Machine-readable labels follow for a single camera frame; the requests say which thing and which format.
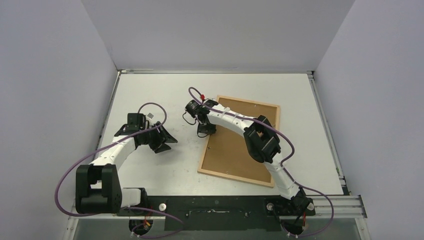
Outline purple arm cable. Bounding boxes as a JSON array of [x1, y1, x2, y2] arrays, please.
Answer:
[[188, 86, 335, 239], [54, 101, 185, 239]]

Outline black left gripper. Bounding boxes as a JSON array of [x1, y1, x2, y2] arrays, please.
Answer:
[[140, 122, 177, 153]]

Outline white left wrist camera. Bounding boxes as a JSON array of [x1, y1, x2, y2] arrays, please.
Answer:
[[146, 113, 154, 121]]

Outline front aluminium black mounting rail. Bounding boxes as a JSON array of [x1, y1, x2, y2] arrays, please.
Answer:
[[64, 195, 371, 240]]

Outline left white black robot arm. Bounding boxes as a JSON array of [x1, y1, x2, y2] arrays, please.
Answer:
[[75, 113, 178, 216]]

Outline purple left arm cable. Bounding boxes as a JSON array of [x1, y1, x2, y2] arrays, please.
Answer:
[[54, 101, 185, 239]]

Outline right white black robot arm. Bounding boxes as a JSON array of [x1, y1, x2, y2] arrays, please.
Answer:
[[185, 99, 316, 216]]

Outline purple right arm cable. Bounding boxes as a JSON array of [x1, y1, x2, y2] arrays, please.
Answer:
[[188, 86, 335, 239]]

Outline brown cardboard backing board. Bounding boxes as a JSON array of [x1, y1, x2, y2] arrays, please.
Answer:
[[200, 97, 278, 184]]

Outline light wooden picture frame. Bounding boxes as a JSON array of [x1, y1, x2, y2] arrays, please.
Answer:
[[197, 95, 282, 189]]

